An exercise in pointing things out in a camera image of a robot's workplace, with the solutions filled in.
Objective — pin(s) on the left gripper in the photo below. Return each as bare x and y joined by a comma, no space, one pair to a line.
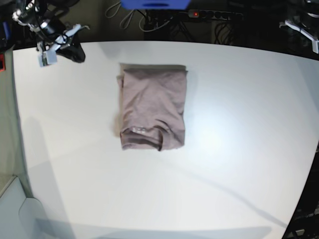
299,29

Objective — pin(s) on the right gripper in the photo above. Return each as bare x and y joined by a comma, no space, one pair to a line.
57,37

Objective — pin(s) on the mauve t-shirt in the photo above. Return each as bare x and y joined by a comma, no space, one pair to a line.
152,100

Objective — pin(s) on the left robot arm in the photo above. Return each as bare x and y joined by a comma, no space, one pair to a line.
303,18

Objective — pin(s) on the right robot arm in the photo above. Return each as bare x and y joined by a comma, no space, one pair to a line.
32,12

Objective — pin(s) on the red clamp at table edge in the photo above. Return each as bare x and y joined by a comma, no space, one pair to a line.
2,63

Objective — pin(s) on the blue box overhead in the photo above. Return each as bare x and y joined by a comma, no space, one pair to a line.
155,4

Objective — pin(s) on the black power strip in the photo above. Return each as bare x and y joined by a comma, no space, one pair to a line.
215,15

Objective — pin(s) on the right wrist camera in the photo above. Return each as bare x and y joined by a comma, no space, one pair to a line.
47,58

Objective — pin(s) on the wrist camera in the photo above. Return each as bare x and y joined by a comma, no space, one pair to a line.
47,58
315,46

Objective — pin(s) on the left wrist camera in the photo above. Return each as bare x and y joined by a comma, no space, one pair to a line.
315,46

